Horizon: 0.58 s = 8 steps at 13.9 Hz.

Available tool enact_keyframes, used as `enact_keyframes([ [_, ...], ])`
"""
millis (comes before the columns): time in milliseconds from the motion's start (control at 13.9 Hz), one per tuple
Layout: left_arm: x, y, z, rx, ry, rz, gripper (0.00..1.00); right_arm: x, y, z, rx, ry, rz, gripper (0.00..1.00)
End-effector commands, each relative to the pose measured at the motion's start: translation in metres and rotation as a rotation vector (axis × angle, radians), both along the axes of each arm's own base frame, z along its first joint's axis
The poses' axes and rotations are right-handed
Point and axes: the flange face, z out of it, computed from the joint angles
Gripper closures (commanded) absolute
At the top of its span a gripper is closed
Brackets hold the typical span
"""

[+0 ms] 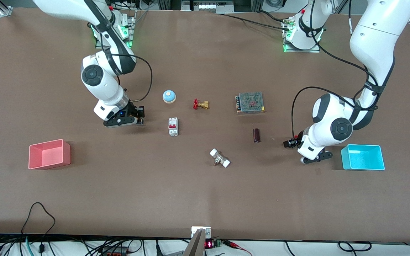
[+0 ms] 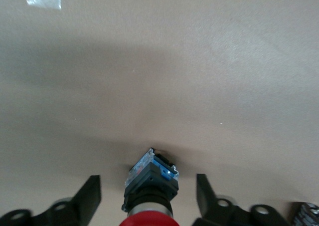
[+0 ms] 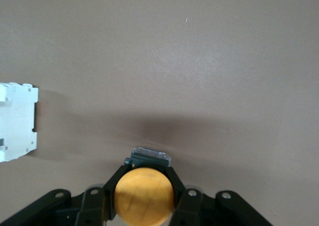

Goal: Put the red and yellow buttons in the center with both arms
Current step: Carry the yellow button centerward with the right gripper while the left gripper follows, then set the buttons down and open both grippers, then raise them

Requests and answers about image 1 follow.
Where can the metal mounting bracket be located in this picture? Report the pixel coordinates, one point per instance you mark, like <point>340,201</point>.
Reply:
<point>196,231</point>

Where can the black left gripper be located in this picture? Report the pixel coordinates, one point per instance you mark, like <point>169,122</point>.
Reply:
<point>296,140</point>

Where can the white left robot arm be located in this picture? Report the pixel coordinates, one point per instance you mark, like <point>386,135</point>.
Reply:
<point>372,39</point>

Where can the perforated metal power supply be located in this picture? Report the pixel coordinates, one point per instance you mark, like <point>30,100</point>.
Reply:
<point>251,102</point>

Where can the small red digit display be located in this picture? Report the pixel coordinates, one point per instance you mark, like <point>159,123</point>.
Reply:
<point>208,244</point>

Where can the blue dome bell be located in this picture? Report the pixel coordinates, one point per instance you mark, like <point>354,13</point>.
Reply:
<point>169,96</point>

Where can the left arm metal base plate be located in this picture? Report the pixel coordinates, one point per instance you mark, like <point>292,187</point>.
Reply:
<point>315,50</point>

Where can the red clip lead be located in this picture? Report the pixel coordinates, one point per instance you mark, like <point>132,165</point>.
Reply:
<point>235,244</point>

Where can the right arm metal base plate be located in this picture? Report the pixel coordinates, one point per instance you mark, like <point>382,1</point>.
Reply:
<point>131,25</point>

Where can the dark power strip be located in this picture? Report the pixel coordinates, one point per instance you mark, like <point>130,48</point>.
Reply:
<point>114,251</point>

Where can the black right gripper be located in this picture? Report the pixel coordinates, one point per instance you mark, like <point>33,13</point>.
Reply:
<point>132,110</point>

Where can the cyan plastic bin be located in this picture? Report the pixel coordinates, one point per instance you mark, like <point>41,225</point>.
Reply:
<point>363,158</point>

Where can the grey camera pole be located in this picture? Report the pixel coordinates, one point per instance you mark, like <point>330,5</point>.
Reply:
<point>195,247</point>

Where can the metal fitting white caps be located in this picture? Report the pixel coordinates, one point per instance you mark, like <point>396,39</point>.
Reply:
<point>219,158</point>

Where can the pink plastic bin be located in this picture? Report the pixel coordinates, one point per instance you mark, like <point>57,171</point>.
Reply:
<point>48,154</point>

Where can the green terminal block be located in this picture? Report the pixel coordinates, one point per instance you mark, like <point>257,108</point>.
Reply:
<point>217,243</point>

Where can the white socket strip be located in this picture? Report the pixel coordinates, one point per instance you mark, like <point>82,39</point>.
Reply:
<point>205,6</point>

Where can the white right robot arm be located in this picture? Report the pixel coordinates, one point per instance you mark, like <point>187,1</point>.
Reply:
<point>98,76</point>

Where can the dark brown cylindrical capacitor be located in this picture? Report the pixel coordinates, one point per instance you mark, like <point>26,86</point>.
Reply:
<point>257,135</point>

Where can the white circuit breaker red switch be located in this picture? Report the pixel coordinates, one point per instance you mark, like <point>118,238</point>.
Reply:
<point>173,127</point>

